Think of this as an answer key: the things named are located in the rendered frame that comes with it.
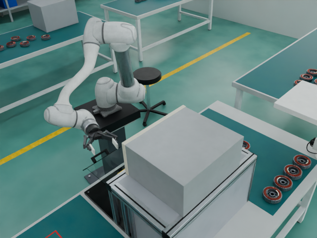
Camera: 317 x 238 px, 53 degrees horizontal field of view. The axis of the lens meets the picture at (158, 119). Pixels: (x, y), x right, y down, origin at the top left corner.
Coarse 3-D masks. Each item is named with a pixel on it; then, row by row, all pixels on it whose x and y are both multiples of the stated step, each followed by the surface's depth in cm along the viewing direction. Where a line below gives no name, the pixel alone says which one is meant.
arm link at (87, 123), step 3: (87, 120) 182; (90, 120) 182; (93, 120) 183; (84, 123) 181; (87, 123) 180; (90, 123) 180; (93, 123) 180; (96, 123) 182; (84, 126) 180; (87, 126) 179; (84, 129) 180; (84, 132) 181; (87, 135) 182
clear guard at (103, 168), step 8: (112, 152) 183; (120, 152) 183; (104, 160) 178; (112, 160) 178; (120, 160) 178; (88, 168) 174; (96, 168) 173; (104, 168) 173; (112, 168) 173; (120, 168) 173; (96, 176) 169; (104, 176) 168; (112, 176) 168
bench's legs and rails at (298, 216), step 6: (312, 186) 237; (312, 192) 240; (306, 198) 247; (300, 204) 254; (306, 204) 249; (300, 210) 250; (306, 210) 255; (294, 216) 246; (300, 216) 259; (288, 222) 242; (294, 222) 242; (300, 222) 262; (288, 228) 238; (282, 234) 234
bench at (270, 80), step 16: (288, 48) 360; (304, 48) 359; (272, 64) 331; (288, 64) 329; (304, 64) 328; (240, 80) 306; (256, 80) 305; (272, 80) 304; (288, 80) 303; (240, 96) 311; (272, 96) 282
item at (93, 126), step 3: (90, 126) 178; (93, 126) 178; (96, 126) 179; (87, 129) 178; (90, 129) 176; (93, 129) 177; (96, 129) 178; (99, 129) 180; (87, 132) 177; (90, 132) 177; (93, 132) 177; (96, 132) 177; (102, 132) 178; (90, 135) 175; (96, 135) 175; (99, 135) 175; (93, 138) 174; (96, 138) 174; (99, 138) 175
